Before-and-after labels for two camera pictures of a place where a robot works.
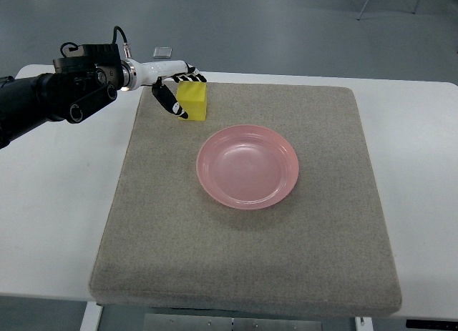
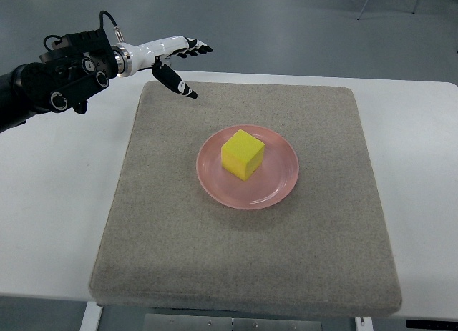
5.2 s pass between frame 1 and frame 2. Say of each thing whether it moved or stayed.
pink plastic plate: stayed
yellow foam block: moved
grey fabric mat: stayed
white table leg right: stayed
